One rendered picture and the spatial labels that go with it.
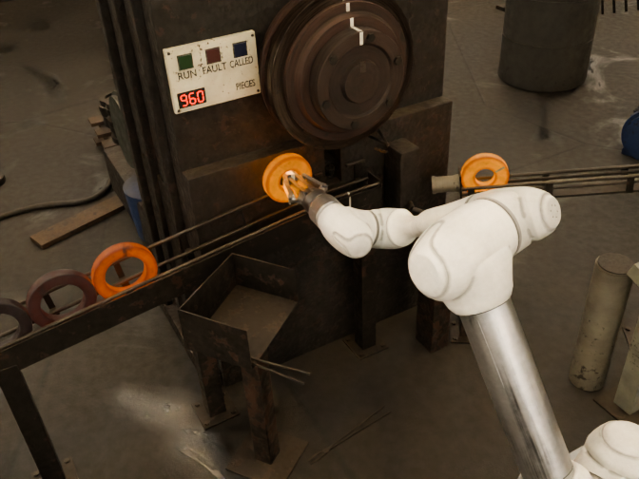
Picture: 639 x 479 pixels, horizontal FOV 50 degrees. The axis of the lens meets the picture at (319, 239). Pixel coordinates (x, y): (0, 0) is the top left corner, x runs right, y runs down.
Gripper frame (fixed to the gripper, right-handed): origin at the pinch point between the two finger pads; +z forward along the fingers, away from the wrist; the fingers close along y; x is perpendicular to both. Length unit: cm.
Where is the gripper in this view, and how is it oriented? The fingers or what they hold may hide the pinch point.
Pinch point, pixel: (287, 173)
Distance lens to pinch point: 203.3
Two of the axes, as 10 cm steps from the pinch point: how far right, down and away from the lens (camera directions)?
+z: -4.9, -5.2, 6.9
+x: -0.2, -7.9, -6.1
